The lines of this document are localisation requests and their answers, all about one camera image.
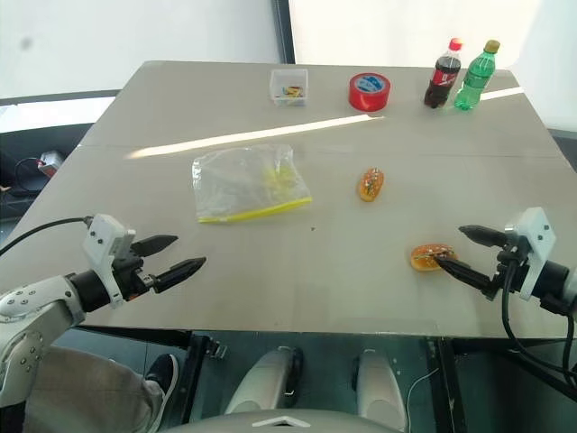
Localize silver robot torso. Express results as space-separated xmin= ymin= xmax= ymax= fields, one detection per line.
xmin=157 ymin=408 xmax=407 ymax=433

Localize red white device on floor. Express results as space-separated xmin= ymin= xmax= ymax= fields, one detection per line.
xmin=38 ymin=151 xmax=65 ymax=177

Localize green bottle yellow cap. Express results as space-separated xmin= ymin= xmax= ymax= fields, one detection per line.
xmin=453 ymin=40 xmax=501 ymax=112

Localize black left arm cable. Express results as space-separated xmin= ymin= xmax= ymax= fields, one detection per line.
xmin=0 ymin=216 xmax=94 ymax=258

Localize clear plastic box with bits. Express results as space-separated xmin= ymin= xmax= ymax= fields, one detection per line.
xmin=270 ymin=68 xmax=309 ymax=109

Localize silver robot right leg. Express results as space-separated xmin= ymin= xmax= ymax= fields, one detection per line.
xmin=354 ymin=347 xmax=408 ymax=432

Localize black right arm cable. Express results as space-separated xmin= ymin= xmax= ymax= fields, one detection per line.
xmin=501 ymin=263 xmax=577 ymax=388

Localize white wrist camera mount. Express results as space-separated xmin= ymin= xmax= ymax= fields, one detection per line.
xmin=82 ymin=214 xmax=137 ymax=309
xmin=504 ymin=207 xmax=563 ymax=302

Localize dark sneaker white sole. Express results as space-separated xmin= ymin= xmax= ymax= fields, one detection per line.
xmin=144 ymin=353 xmax=180 ymax=423

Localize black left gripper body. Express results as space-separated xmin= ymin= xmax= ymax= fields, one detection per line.
xmin=112 ymin=244 xmax=160 ymax=303

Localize toy hamburger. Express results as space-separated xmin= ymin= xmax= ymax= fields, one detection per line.
xmin=409 ymin=243 xmax=459 ymax=274

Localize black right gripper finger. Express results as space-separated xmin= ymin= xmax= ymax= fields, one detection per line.
xmin=435 ymin=255 xmax=496 ymax=292
xmin=458 ymin=225 xmax=510 ymax=248

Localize black floor cable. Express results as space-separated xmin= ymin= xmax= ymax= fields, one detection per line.
xmin=0 ymin=156 xmax=46 ymax=198

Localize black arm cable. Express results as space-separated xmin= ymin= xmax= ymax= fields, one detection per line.
xmin=501 ymin=263 xmax=577 ymax=388
xmin=0 ymin=216 xmax=94 ymax=258

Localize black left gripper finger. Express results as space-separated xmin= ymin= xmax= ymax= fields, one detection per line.
xmin=152 ymin=256 xmax=207 ymax=293
xmin=131 ymin=234 xmax=179 ymax=259

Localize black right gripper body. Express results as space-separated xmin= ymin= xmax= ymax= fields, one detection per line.
xmin=478 ymin=238 xmax=534 ymax=301

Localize white thin floor cable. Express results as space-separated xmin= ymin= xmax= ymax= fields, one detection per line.
xmin=404 ymin=367 xmax=441 ymax=433

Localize silver robot leg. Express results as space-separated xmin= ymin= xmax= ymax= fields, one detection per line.
xmin=354 ymin=347 xmax=408 ymax=432
xmin=224 ymin=345 xmax=304 ymax=415

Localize person leg beige trousers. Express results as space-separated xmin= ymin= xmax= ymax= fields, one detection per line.
xmin=23 ymin=345 xmax=166 ymax=433

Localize silver robot left leg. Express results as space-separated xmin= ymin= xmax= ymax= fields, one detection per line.
xmin=224 ymin=345 xmax=304 ymax=415

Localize red tape roll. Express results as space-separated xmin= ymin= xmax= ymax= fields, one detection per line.
xmin=348 ymin=71 xmax=391 ymax=112

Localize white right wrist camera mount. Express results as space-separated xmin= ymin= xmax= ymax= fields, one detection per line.
xmin=504 ymin=207 xmax=563 ymax=302

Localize clear zip bag yellow seal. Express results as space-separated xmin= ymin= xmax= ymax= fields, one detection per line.
xmin=191 ymin=143 xmax=314 ymax=225

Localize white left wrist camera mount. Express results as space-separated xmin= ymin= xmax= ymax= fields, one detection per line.
xmin=82 ymin=214 xmax=137 ymax=309

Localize cola bottle red cap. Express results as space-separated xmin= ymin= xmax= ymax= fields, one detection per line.
xmin=423 ymin=37 xmax=465 ymax=110

